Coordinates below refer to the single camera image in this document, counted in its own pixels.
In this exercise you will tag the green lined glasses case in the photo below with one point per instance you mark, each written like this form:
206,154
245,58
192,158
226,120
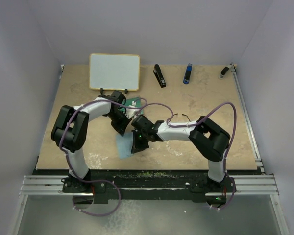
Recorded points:
142,100

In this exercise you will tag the blue stapler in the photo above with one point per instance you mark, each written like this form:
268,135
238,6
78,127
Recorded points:
187,75

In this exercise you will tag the light blue cleaning cloth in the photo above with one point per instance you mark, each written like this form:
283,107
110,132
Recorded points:
124,145

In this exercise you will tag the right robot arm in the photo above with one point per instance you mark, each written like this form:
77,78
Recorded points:
209,139

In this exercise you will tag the aluminium rail frame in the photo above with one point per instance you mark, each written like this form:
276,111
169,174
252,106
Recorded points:
44,209

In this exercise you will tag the black handled tool at corner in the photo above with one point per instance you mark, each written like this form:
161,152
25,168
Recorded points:
226,69

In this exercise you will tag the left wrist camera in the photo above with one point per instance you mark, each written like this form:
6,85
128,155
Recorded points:
132,106

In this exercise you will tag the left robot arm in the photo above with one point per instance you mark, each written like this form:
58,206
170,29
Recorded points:
70,131

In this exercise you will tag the black stapler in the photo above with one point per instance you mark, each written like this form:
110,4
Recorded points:
159,76

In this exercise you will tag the aviator sunglasses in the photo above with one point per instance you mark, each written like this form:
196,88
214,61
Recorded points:
178,117

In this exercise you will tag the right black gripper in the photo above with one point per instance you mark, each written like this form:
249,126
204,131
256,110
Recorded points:
138,147

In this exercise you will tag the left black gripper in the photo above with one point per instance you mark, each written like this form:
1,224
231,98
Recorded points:
121,129

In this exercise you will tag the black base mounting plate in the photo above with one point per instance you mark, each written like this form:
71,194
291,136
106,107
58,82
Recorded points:
100,186

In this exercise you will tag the small whiteboard yellow frame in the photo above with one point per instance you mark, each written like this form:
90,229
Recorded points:
114,71

